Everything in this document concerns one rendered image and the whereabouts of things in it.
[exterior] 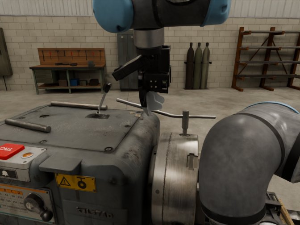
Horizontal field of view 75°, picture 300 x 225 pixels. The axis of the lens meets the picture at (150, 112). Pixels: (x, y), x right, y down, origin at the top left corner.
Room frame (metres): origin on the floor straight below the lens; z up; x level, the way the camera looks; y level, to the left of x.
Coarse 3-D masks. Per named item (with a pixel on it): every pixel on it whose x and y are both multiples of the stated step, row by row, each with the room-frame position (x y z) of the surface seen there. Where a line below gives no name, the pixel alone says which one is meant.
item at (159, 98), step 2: (146, 90) 0.56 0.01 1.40; (152, 92) 0.57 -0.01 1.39; (154, 92) 0.57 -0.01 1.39; (156, 92) 0.57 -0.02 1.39; (154, 94) 0.57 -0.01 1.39; (156, 94) 0.57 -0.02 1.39; (156, 96) 0.57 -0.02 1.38; (158, 96) 0.57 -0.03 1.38; (160, 96) 0.57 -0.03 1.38; (162, 96) 0.57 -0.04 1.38; (156, 98) 0.57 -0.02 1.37; (158, 98) 0.57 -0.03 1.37; (160, 98) 0.57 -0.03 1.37; (162, 98) 0.57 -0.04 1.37; (148, 100) 0.57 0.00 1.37; (158, 100) 0.57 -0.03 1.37; (160, 100) 0.57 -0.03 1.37; (162, 100) 0.57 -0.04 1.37; (164, 100) 0.57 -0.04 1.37; (160, 102) 0.57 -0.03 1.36; (162, 102) 0.57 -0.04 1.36
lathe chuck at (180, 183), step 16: (176, 144) 0.54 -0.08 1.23; (192, 144) 0.54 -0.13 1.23; (176, 160) 0.49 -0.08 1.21; (176, 176) 0.46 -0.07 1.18; (192, 176) 0.46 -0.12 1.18; (176, 192) 0.44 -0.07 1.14; (192, 192) 0.43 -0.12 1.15; (176, 208) 0.43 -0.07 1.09; (192, 208) 0.42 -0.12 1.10; (192, 224) 0.42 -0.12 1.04
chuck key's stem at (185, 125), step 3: (183, 111) 0.62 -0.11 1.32; (186, 111) 0.61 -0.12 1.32; (183, 114) 0.61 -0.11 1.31; (186, 114) 0.61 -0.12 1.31; (183, 117) 0.61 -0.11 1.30; (186, 117) 0.61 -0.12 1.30; (183, 120) 0.61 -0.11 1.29; (186, 120) 0.61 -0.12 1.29; (183, 123) 0.61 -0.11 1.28; (186, 123) 0.60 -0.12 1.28; (183, 126) 0.60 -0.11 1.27; (186, 126) 0.60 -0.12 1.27; (183, 129) 0.61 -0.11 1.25; (186, 129) 0.61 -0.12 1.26; (183, 132) 0.60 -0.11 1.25; (186, 132) 0.60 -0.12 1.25; (183, 135) 0.60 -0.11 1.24; (186, 135) 0.60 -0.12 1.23
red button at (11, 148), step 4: (4, 144) 0.48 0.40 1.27; (8, 144) 0.48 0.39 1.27; (12, 144) 0.48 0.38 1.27; (16, 144) 0.48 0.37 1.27; (0, 148) 0.46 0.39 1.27; (4, 148) 0.46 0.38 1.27; (8, 148) 0.46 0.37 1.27; (12, 148) 0.46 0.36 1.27; (16, 148) 0.46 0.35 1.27; (20, 148) 0.46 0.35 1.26; (24, 148) 0.47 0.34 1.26; (0, 152) 0.44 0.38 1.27; (4, 152) 0.44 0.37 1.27; (8, 152) 0.44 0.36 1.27; (12, 152) 0.44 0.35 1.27; (16, 152) 0.45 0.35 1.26; (0, 156) 0.42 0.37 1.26; (4, 156) 0.42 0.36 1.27; (8, 156) 0.43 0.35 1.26
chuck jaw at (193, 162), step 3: (189, 156) 0.51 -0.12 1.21; (192, 156) 0.50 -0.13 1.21; (195, 156) 0.50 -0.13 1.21; (189, 159) 0.50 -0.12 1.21; (192, 159) 0.50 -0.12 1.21; (195, 159) 0.50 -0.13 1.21; (198, 159) 0.51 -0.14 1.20; (189, 162) 0.49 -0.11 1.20; (192, 162) 0.49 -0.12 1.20; (195, 162) 0.49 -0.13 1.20; (198, 162) 0.50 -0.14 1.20; (189, 165) 0.48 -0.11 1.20; (192, 165) 0.48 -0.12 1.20; (195, 165) 0.48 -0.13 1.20; (198, 165) 0.49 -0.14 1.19; (189, 168) 0.48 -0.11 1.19; (192, 168) 0.47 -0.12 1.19; (198, 168) 0.48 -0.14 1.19; (198, 171) 0.48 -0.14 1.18; (198, 174) 0.49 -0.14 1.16; (198, 177) 0.51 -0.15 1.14; (198, 180) 0.53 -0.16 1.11
